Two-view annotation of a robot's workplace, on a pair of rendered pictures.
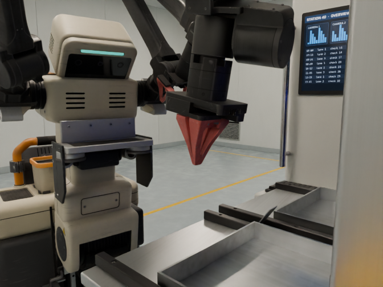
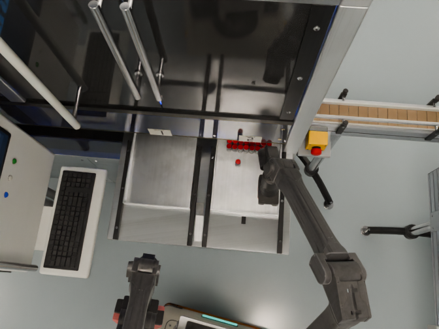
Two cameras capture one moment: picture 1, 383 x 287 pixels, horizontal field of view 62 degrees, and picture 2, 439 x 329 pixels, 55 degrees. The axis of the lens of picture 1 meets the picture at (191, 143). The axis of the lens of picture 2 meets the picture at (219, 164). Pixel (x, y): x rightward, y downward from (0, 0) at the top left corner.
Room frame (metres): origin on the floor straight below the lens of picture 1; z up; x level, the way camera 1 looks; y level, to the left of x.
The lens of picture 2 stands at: (0.74, 0.14, 2.49)
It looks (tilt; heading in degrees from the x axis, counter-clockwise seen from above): 74 degrees down; 236
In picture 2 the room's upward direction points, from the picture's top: 5 degrees counter-clockwise
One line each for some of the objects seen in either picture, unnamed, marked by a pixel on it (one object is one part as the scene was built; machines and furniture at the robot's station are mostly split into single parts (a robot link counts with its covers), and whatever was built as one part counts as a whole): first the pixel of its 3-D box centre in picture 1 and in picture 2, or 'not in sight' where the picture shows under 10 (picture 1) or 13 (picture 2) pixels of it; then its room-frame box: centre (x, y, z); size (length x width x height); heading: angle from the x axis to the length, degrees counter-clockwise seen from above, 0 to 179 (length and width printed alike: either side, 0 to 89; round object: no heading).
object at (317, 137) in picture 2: not in sight; (316, 139); (0.15, -0.08, 1.00); 0.08 x 0.07 x 0.07; 47
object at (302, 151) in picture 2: not in sight; (314, 140); (0.11, -0.10, 0.87); 0.14 x 0.13 x 0.02; 47
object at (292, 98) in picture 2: not in sight; (294, 95); (0.27, -0.16, 1.40); 0.04 x 0.01 x 0.80; 137
